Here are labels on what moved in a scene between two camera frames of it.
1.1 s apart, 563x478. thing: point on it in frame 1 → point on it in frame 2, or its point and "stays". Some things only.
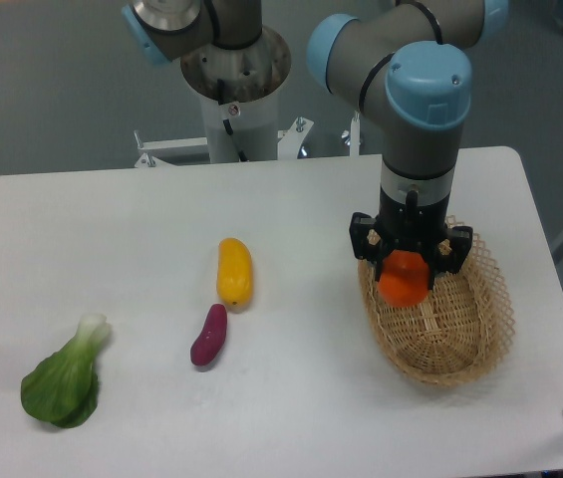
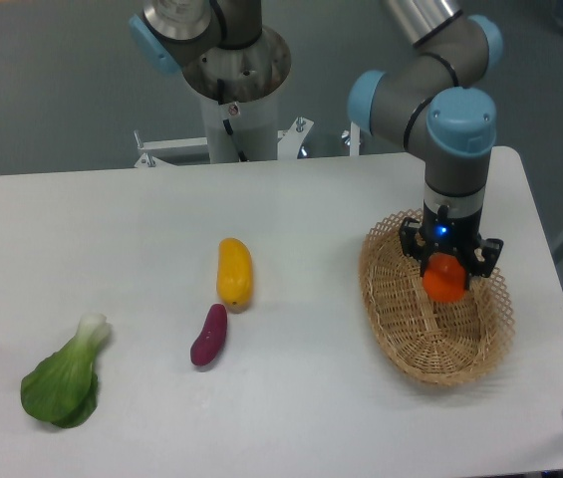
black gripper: [412, 225] → [449, 229]
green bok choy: [62, 389] stays
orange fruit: [404, 279] → [443, 277]
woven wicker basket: [460, 333] stays
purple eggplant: [209, 344] stays
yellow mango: [234, 273] stays
